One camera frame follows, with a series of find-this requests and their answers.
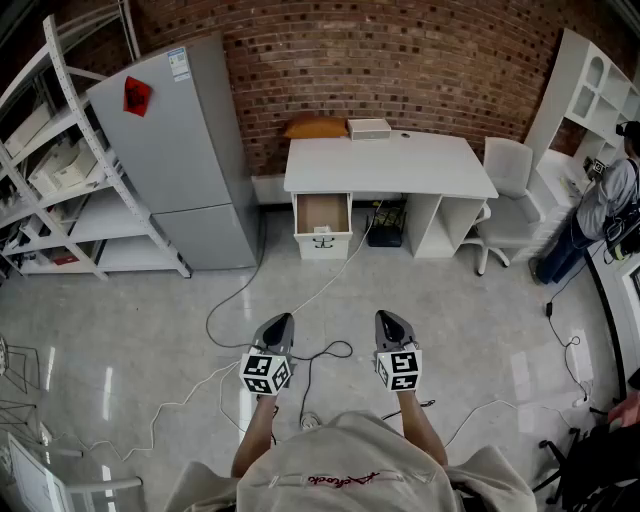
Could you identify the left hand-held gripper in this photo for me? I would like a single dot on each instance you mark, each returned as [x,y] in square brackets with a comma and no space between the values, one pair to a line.
[265,372]

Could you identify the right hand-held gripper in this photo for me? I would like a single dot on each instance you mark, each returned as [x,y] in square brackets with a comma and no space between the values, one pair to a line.
[400,370]

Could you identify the small white item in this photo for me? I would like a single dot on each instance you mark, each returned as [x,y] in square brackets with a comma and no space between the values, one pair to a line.
[322,230]

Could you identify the white drawer with wooden inside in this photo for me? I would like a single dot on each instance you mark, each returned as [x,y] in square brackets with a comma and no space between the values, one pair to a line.
[322,212]

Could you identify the person's left forearm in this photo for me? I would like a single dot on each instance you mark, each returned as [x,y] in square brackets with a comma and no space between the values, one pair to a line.
[255,435]

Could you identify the person's right forearm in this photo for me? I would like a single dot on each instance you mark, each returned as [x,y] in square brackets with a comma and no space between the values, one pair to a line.
[422,430]

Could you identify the beige cap with red embroidery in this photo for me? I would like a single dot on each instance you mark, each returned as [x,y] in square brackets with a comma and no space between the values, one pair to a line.
[345,460]

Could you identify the black router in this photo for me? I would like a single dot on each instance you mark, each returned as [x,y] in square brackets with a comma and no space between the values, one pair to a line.
[385,237]

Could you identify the white office chair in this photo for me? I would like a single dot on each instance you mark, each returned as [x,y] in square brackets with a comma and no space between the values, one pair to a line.
[507,200]

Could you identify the white desk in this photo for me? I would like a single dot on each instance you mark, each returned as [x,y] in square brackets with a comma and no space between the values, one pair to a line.
[385,165]

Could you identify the white metal shelf rack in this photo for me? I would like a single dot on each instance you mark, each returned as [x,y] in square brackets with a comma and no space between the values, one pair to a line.
[112,225]

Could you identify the black office chair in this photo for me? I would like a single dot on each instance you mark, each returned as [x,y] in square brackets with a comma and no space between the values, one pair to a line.
[600,465]

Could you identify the grey refrigerator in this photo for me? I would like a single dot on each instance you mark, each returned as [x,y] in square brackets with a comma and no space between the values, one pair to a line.
[185,160]

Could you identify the white rectangular box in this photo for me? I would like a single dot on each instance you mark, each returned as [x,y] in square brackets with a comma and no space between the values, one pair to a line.
[369,129]

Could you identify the orange pillow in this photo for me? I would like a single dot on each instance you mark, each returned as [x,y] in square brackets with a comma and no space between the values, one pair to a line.
[315,127]

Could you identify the white cardboard box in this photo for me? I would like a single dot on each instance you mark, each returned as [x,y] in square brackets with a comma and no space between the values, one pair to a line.
[27,130]
[60,172]

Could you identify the red diamond sticker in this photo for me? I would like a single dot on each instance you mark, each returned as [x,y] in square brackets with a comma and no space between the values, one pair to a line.
[136,96]

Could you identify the blue and white label sticker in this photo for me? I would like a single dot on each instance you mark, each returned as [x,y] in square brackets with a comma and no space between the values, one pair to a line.
[179,64]

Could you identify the white bookcase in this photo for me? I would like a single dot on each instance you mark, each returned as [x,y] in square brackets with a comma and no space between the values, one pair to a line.
[570,80]

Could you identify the white frame furniture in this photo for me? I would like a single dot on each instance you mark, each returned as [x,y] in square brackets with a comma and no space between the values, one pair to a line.
[35,480]

